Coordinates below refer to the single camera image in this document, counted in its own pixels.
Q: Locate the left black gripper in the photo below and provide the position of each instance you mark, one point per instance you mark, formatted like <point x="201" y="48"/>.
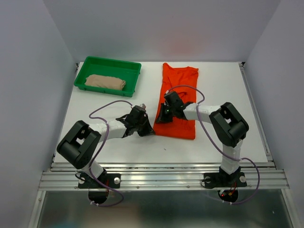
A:
<point x="148" y="130"/>

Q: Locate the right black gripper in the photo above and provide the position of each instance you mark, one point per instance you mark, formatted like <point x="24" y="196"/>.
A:
<point x="161" y="118"/>

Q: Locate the orange t shirt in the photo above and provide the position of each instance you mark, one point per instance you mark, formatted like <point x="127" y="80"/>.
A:
<point x="181" y="82"/>

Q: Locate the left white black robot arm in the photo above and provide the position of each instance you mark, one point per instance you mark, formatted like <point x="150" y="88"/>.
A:
<point x="79" y="144"/>

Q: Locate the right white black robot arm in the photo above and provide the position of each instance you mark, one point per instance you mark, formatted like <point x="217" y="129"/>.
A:
<point x="229" y="126"/>

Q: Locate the green plastic tray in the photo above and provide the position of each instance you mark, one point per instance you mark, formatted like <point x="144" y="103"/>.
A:
<point x="126" y="73"/>

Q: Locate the beige folded t shirt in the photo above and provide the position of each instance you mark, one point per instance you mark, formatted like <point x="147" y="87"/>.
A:
<point x="108" y="82"/>

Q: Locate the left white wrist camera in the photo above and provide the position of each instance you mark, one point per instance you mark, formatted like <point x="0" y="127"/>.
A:
<point x="143" y="105"/>

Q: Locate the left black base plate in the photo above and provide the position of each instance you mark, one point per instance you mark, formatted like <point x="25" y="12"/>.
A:
<point x="111" y="180"/>

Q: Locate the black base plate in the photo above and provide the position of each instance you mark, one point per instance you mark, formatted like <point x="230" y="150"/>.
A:
<point x="222" y="180"/>
<point x="111" y="180"/>

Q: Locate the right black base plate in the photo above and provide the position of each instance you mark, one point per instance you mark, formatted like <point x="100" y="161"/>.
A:
<point x="222" y="180"/>

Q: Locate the aluminium rail frame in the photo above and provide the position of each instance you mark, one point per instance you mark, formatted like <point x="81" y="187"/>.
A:
<point x="170" y="195"/>

